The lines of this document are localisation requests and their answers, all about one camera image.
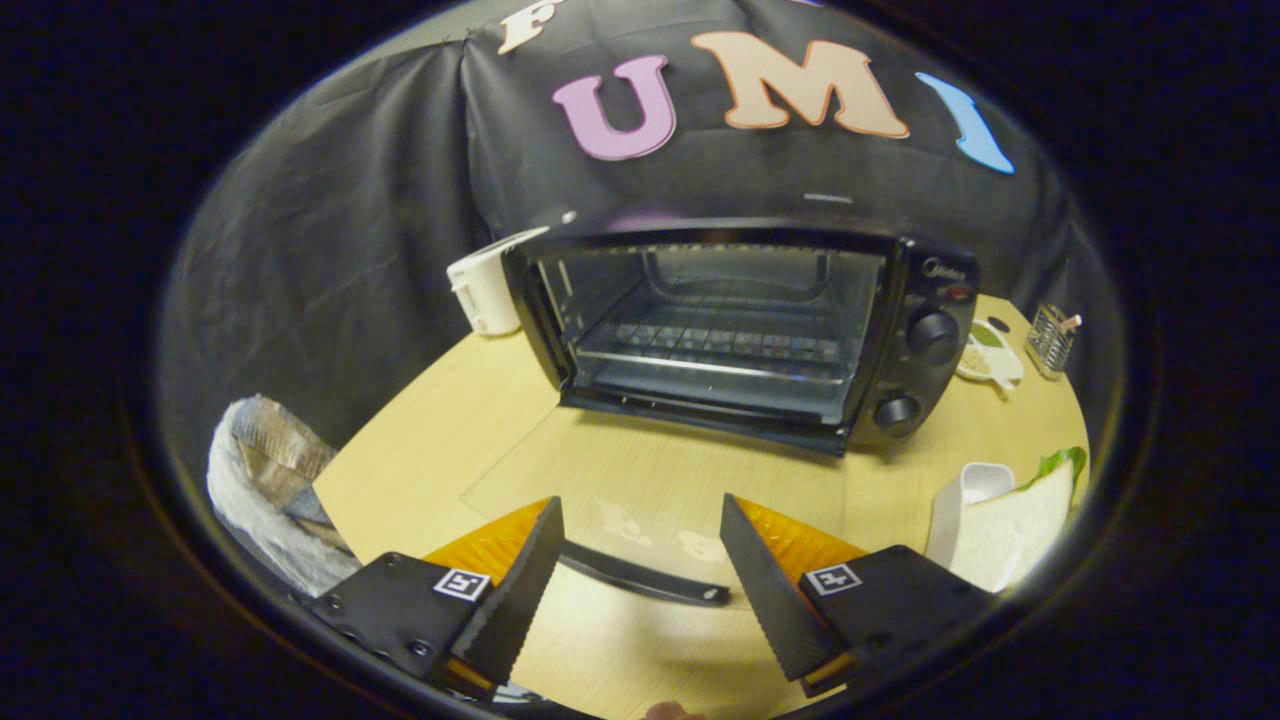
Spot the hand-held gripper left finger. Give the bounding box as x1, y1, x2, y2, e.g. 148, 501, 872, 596
305, 496, 566, 701

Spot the white bread lettuce sandwich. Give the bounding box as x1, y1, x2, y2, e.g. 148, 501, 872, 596
948, 446, 1090, 594

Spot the white toaster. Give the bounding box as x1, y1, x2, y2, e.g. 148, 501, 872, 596
446, 226, 553, 337

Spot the black backdrop cloth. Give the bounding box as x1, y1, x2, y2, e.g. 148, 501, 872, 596
158, 0, 1126, 506

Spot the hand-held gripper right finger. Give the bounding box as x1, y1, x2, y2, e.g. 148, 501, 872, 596
719, 493, 1001, 699

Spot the small white seed dish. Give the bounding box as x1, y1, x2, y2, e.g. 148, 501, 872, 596
954, 318, 1027, 397

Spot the metal mesh holder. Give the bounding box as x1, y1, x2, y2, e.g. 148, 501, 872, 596
1024, 302, 1084, 380

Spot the brown woven basket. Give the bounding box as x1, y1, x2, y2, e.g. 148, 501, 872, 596
232, 396, 339, 523

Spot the black toaster oven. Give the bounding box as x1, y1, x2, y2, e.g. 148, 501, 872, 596
458, 215, 983, 609

